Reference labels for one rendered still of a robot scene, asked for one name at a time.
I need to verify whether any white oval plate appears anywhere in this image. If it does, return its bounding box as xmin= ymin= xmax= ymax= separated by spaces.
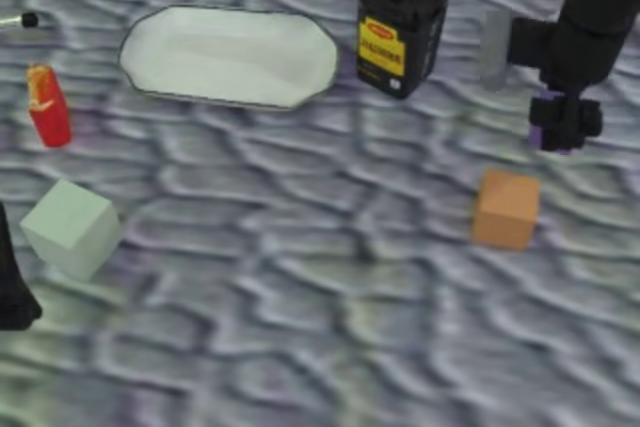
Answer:
xmin=118 ymin=4 xmax=341 ymax=112

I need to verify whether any red fries box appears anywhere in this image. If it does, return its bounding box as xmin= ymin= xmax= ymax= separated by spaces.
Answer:
xmin=27 ymin=63 xmax=72 ymax=149

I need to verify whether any pale green cube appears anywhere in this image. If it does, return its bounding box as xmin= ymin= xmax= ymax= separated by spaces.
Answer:
xmin=19 ymin=178 xmax=121 ymax=282

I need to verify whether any grey translucent rectangular object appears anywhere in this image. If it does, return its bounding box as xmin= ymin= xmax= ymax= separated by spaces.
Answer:
xmin=479 ymin=9 xmax=516 ymax=92

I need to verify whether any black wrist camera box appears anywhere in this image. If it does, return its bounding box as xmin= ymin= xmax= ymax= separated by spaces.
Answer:
xmin=508 ymin=15 xmax=557 ymax=69

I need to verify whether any dark sauce bottle yellow label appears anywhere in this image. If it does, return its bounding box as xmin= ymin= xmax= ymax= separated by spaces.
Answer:
xmin=355 ymin=0 xmax=450 ymax=101

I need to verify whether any grey wavy patterned tablecloth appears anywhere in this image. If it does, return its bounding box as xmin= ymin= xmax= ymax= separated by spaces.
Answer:
xmin=0 ymin=0 xmax=640 ymax=427

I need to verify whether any orange cube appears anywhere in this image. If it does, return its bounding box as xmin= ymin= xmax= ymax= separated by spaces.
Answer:
xmin=472 ymin=169 xmax=542 ymax=252

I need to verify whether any silver pen with black cap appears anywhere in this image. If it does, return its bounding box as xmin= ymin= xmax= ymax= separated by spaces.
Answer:
xmin=0 ymin=11 xmax=41 ymax=30

